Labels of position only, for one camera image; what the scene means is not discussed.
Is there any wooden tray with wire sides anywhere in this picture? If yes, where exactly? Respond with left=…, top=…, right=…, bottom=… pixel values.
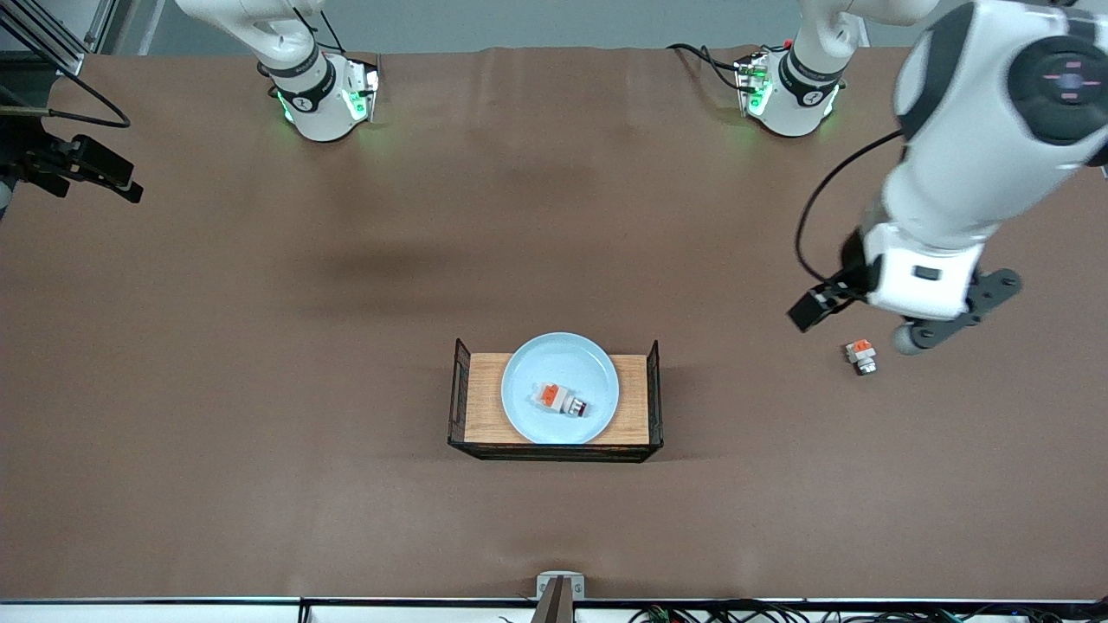
left=447, top=337, right=666, bottom=464

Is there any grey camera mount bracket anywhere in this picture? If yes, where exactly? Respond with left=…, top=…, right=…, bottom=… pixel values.
left=530, top=571, right=587, bottom=623

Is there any light blue round plate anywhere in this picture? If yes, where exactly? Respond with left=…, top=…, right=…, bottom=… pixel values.
left=501, top=332, right=622, bottom=446

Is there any black cable bundle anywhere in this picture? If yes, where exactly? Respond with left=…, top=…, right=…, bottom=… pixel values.
left=628, top=601, right=1108, bottom=623

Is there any red push button switch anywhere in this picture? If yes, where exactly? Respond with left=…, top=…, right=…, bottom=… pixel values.
left=538, top=382, right=589, bottom=419

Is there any brown table cover sheet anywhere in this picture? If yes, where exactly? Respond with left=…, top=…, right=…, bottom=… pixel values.
left=0, top=45, right=1108, bottom=602

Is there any white table edge rail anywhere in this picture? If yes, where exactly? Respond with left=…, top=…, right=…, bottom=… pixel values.
left=0, top=597, right=1108, bottom=623

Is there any aluminium frame profile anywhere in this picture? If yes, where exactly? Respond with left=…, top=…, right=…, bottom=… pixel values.
left=0, top=0, right=119, bottom=77

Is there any black base cable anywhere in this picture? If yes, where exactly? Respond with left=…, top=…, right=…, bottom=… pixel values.
left=666, top=42, right=747, bottom=93

